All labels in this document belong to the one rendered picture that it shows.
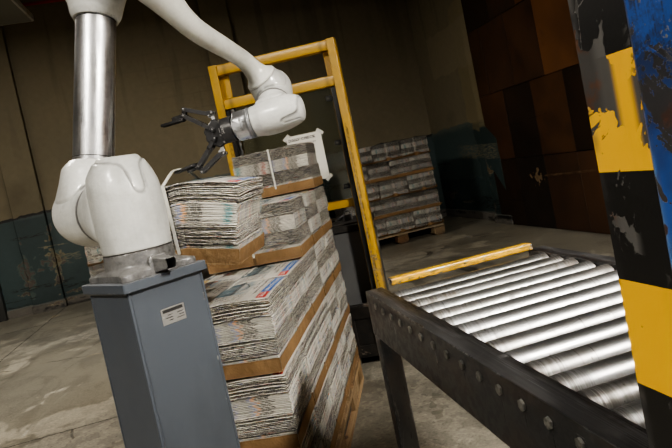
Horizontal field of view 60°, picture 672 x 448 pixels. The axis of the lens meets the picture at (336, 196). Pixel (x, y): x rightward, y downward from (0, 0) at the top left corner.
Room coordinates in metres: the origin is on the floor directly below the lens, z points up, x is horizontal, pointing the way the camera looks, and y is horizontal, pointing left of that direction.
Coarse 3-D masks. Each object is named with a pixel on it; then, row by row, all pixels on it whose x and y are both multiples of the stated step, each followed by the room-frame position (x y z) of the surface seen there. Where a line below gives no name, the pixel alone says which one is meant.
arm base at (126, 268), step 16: (112, 256) 1.28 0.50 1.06; (128, 256) 1.26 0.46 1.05; (144, 256) 1.27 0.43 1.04; (160, 256) 1.27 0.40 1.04; (176, 256) 1.33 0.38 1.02; (192, 256) 1.34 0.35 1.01; (112, 272) 1.27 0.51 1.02; (128, 272) 1.24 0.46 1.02; (144, 272) 1.25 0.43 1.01; (160, 272) 1.28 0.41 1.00
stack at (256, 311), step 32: (320, 256) 2.62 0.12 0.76; (224, 288) 1.92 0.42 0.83; (256, 288) 1.80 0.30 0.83; (288, 288) 1.91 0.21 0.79; (320, 288) 2.46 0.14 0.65; (224, 320) 1.67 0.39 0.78; (256, 320) 1.66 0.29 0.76; (288, 320) 1.83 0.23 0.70; (320, 320) 2.29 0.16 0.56; (224, 352) 1.67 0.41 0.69; (256, 352) 1.66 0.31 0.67; (320, 352) 2.21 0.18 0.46; (256, 384) 1.67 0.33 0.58; (288, 384) 1.68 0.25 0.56; (352, 384) 2.71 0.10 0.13; (256, 416) 1.67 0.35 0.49; (288, 416) 1.66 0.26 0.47; (320, 416) 1.97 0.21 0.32; (352, 416) 2.60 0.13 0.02
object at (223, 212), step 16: (224, 176) 1.86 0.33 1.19; (240, 176) 1.86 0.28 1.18; (192, 192) 1.61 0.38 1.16; (208, 192) 1.60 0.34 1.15; (224, 192) 1.60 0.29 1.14; (240, 192) 1.61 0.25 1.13; (256, 192) 1.78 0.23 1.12; (192, 208) 1.61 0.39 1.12; (208, 208) 1.60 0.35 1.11; (224, 208) 1.60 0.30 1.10; (240, 208) 1.63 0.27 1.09; (256, 208) 1.80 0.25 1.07; (192, 224) 1.61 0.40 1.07; (208, 224) 1.60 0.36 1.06; (224, 224) 1.59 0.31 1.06; (240, 224) 1.64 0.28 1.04; (256, 224) 1.81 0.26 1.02; (192, 240) 1.61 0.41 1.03; (208, 240) 1.60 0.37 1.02; (224, 240) 1.60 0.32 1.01; (240, 240) 1.64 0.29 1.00
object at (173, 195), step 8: (176, 184) 1.61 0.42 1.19; (168, 192) 1.62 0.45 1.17; (176, 192) 1.62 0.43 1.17; (168, 200) 1.62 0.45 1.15; (176, 200) 1.62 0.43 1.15; (176, 208) 1.61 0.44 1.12; (176, 216) 1.62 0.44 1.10; (176, 224) 1.62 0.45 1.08; (176, 232) 1.62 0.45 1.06; (184, 240) 1.61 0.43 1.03
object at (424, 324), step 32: (384, 288) 1.57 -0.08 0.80; (384, 320) 1.44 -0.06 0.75; (416, 320) 1.21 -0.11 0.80; (416, 352) 1.23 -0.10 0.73; (448, 352) 1.04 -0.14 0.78; (480, 352) 0.96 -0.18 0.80; (448, 384) 1.08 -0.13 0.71; (480, 384) 0.93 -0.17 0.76; (512, 384) 0.82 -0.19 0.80; (544, 384) 0.79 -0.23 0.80; (480, 416) 0.95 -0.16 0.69; (512, 416) 0.84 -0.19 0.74; (544, 416) 0.74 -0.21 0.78; (576, 416) 0.69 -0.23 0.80; (608, 416) 0.67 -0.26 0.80
